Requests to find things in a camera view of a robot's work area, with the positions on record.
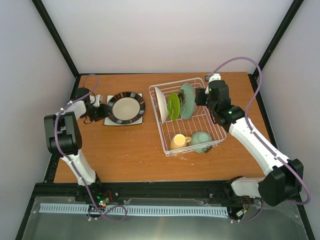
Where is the teal flower plate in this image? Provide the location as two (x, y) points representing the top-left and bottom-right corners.
(178, 83), (196, 120)

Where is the lime green plate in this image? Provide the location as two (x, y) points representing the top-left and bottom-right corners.
(167, 93), (180, 121)

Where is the white square plate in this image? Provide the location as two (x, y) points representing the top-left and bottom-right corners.
(104, 93), (143, 127)

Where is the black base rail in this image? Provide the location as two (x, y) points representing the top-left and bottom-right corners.
(32, 180), (254, 207)

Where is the black rimmed plate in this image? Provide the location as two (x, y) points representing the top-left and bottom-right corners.
(106, 91), (146, 125)

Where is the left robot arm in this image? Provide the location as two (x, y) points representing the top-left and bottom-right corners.
(44, 87), (109, 202)

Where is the green celadon bowl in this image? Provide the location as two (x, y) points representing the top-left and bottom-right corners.
(189, 131), (212, 154)

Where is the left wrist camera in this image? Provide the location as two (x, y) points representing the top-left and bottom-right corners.
(89, 94), (103, 105)

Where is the metal sheet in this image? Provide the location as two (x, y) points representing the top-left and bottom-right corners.
(21, 197), (314, 240)

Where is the yellow mug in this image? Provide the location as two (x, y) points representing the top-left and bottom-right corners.
(169, 134), (192, 151)

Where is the floral patterned bowl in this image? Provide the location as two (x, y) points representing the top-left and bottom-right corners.
(154, 87), (168, 124)

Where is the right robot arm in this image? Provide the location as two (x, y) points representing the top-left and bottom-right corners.
(195, 80), (304, 207)

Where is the black frame post left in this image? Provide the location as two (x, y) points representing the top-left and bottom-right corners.
(31, 0), (81, 79)

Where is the light blue cable duct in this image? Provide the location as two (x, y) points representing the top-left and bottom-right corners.
(38, 203), (228, 218)

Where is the white wire dish rack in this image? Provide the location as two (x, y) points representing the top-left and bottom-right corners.
(148, 77), (227, 157)

